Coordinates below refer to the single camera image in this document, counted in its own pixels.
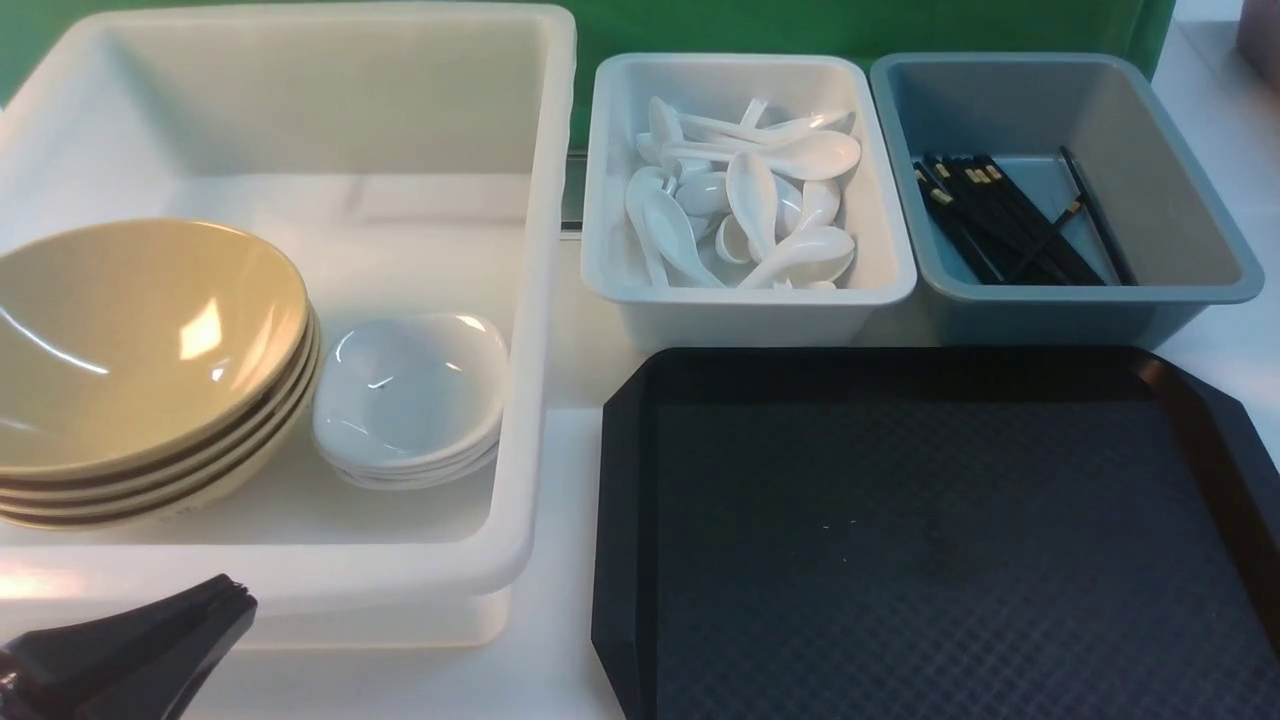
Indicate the white spoon bin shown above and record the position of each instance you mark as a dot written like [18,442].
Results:
[636,100]

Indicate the bundle black chopstick right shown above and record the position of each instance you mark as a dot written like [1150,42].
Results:
[1060,262]

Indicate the white spoon upper long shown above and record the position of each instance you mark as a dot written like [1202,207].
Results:
[771,135]

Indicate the white spoon left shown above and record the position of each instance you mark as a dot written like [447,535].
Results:
[669,228]

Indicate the top stacked white dish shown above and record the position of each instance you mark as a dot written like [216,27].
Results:
[390,438]

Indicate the grey-blue chopstick bin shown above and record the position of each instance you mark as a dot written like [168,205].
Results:
[942,109]

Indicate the white spoon with lit bowl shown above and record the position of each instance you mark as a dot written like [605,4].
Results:
[818,156]

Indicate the stacked white dish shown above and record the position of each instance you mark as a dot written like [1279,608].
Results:
[390,438]
[421,479]

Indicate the bundle black chopstick left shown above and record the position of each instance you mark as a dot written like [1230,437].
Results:
[949,217]

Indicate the white spoon right middle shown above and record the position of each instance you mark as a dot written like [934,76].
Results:
[821,202]

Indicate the white spoon centre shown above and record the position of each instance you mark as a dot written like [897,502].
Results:
[754,202]

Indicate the black serving tray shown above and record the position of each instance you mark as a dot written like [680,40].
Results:
[933,533]

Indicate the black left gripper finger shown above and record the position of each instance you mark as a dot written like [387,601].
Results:
[144,663]

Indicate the small white square dish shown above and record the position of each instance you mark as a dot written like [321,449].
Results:
[432,358]

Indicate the lower stacked white dish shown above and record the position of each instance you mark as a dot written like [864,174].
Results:
[421,479]

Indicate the bundle black chopstick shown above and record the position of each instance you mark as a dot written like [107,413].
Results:
[1060,262]
[949,217]

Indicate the black chopstick gold band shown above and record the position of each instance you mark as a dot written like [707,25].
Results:
[1051,235]

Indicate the bottom stacked yellow bowl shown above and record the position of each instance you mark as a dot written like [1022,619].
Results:
[212,484]

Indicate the yellow noodle bowl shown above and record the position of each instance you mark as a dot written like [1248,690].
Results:
[125,340]

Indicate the middle stacked yellow bowl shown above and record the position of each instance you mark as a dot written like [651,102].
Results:
[82,501]

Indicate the white soup spoon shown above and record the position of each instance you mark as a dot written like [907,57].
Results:
[815,255]

